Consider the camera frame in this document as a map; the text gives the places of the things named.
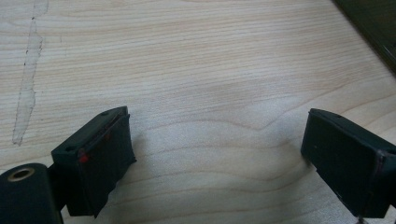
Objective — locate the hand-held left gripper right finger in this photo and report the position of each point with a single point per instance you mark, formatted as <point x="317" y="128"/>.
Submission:
<point x="345" y="161"/>

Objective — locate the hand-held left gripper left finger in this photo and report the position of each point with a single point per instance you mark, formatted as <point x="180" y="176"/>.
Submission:
<point x="99" y="161"/>

